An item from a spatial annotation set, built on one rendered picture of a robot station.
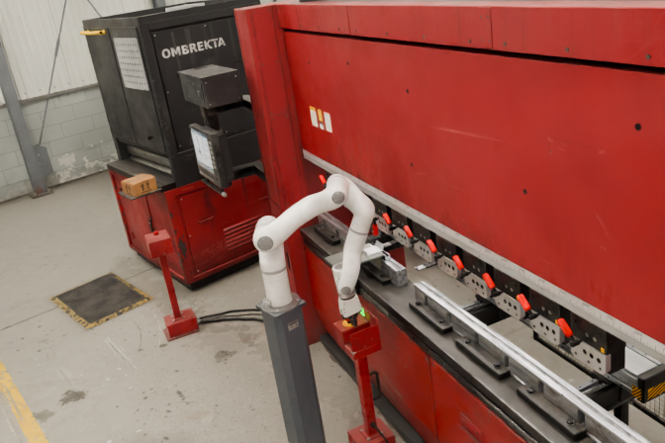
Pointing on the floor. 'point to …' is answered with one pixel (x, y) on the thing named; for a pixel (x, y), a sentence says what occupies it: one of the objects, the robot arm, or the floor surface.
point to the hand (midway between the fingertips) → (353, 321)
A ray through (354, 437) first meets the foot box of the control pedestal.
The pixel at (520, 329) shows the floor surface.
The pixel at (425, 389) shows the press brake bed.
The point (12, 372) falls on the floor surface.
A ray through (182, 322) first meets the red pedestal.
